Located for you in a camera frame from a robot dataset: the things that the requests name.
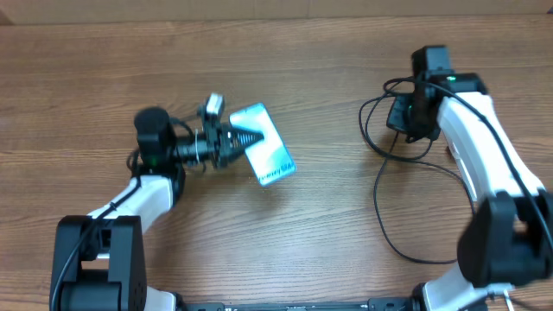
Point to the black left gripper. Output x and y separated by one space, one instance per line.
227 153

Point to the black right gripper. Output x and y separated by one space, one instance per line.
394 120

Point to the Samsung Galaxy smartphone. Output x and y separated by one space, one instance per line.
269 158

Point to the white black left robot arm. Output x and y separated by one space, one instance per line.
99 261

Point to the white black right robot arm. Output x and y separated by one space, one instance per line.
508 241

